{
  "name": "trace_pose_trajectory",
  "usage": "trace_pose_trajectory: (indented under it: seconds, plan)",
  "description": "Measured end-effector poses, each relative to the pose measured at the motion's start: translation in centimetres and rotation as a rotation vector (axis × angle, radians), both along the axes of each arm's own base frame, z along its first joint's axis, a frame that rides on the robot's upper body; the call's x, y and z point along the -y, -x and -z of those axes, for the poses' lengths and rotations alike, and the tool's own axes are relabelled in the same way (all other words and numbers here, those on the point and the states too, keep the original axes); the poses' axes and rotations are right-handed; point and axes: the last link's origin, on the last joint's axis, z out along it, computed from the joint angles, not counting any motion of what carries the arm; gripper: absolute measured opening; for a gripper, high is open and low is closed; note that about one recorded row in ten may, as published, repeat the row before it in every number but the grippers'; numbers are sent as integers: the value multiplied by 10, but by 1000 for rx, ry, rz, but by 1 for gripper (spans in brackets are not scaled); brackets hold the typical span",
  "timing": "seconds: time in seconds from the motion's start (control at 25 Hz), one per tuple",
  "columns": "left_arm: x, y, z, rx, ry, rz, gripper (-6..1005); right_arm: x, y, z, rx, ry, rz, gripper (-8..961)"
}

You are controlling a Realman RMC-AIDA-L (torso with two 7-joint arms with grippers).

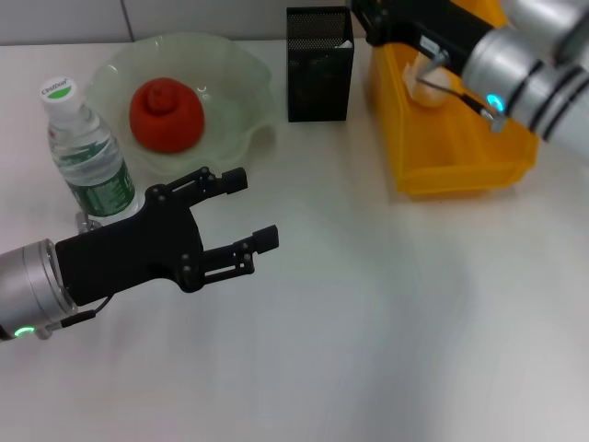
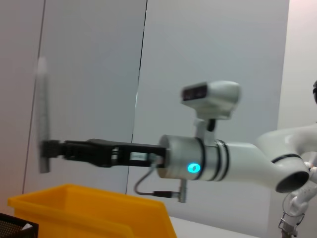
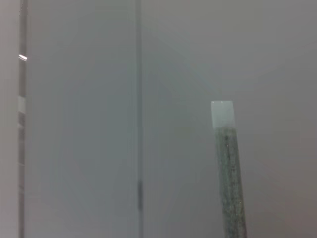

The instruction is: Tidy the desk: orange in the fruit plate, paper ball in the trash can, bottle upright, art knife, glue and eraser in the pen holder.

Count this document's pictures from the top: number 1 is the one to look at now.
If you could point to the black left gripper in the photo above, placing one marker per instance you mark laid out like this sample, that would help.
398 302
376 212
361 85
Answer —
129 248

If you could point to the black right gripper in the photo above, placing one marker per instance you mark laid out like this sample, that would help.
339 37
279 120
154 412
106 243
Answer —
437 32

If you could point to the green utility knife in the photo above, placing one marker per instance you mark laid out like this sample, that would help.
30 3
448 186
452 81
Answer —
346 44

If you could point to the white paper ball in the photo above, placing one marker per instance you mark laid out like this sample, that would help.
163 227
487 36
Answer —
428 94

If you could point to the red-orange fruit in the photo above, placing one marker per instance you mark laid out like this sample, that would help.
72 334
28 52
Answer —
165 119

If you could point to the clear green-label water bottle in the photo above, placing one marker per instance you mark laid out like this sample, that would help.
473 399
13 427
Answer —
92 175

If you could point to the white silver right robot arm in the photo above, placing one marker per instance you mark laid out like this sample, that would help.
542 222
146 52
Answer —
543 60

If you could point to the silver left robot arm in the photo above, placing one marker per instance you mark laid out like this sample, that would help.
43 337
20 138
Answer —
27 285

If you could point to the black mesh pen holder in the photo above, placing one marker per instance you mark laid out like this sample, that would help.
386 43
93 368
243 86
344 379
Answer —
317 83

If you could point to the green glass fruit plate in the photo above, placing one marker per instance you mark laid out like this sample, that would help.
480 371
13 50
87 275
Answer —
239 92

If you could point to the yellow plastic bin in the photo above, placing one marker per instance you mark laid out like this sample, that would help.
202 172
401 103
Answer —
460 152

